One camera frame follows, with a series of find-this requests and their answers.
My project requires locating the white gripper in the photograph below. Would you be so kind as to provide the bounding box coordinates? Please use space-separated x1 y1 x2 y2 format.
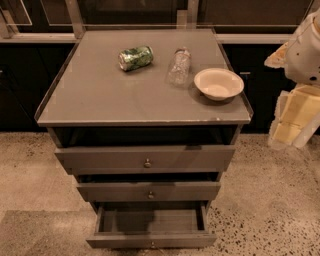
268 84 320 150

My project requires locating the grey bottom drawer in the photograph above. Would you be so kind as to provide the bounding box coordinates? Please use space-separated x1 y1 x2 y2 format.
87 201 216 248

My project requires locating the grey drawer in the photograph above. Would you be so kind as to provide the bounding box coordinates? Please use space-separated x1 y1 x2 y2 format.
55 145 235 175
87 201 216 248
77 173 220 202

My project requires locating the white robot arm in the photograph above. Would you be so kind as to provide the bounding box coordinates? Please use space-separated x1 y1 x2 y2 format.
264 9 320 150

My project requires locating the grey top drawer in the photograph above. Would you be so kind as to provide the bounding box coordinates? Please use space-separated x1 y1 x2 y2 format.
55 145 235 175

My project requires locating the grey drawer cabinet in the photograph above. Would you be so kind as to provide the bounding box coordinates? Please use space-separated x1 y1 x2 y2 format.
34 28 254 214

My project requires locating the grey middle drawer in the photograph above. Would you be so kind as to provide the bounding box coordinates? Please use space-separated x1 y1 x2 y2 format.
77 173 220 202

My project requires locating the white paper bowl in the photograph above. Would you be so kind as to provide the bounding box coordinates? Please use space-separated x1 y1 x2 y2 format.
194 68 244 101

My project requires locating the clear plastic bottle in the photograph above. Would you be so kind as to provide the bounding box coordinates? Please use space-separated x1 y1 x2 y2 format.
167 47 191 86

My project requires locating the crushed green soda can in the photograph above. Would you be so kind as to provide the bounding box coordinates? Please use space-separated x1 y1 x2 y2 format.
118 46 153 72

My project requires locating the white cylindrical post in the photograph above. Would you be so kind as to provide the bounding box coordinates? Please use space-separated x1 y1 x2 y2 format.
293 113 320 148

